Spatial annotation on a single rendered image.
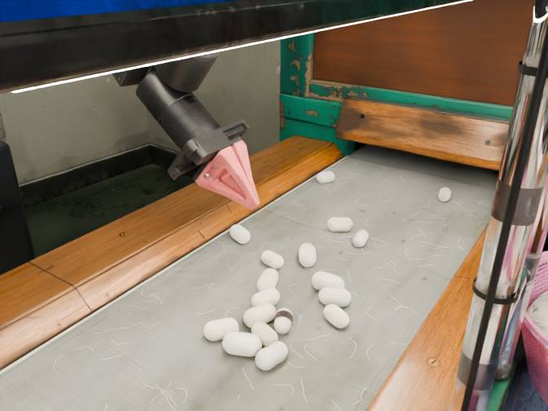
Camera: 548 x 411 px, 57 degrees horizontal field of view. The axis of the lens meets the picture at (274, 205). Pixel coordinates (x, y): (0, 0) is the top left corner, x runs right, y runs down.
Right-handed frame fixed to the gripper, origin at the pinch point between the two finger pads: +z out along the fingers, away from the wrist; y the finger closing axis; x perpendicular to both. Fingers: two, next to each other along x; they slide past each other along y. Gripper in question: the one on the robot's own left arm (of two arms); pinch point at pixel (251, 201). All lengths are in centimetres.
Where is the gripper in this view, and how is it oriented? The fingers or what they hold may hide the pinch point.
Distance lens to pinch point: 61.1
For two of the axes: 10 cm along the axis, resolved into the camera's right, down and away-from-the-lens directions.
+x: -5.3, 5.2, 6.7
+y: 5.7, -3.7, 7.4
